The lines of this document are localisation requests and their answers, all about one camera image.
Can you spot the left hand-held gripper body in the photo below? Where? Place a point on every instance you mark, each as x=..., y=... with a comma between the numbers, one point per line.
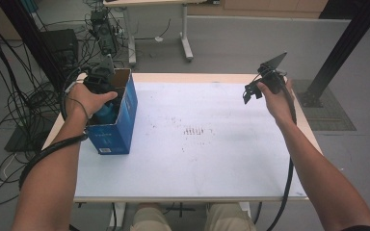
x=101, y=80

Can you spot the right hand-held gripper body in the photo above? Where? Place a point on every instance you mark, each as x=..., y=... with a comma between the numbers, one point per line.
x=271, y=78

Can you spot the blue bottle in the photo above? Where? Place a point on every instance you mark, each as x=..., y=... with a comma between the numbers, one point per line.
x=106, y=115

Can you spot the blue cardboard box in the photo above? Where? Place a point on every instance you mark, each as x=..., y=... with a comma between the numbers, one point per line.
x=122, y=128

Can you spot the person's right hand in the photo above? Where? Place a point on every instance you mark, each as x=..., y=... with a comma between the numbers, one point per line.
x=281, y=104

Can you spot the person's left hand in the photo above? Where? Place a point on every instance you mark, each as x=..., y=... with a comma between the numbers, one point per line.
x=83, y=102

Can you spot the computer tower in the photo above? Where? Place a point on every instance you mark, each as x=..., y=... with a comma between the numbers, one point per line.
x=104, y=35

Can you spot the black equipment box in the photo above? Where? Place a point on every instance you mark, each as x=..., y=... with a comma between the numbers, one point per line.
x=61, y=45

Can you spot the white-legged desk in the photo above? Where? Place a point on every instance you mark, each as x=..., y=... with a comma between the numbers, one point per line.
x=130, y=32

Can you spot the person's left leg khaki trousers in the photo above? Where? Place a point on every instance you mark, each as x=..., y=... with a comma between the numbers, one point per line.
x=151, y=219

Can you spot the person's leg khaki trousers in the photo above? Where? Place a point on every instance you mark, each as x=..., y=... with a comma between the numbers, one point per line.
x=228, y=218
x=151, y=219

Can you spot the person's right leg khaki trousers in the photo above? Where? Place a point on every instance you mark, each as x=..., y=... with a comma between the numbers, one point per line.
x=228, y=218

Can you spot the person's black sleeve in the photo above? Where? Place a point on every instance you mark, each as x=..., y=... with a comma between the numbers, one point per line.
x=359, y=228

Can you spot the black metal post with base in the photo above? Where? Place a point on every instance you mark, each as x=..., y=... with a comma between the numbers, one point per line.
x=343, y=48

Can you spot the black metal frame post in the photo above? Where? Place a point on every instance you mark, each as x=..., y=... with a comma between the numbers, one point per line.
x=29, y=32

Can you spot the black floor base plate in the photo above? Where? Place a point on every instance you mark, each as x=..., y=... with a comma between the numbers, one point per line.
x=22, y=138

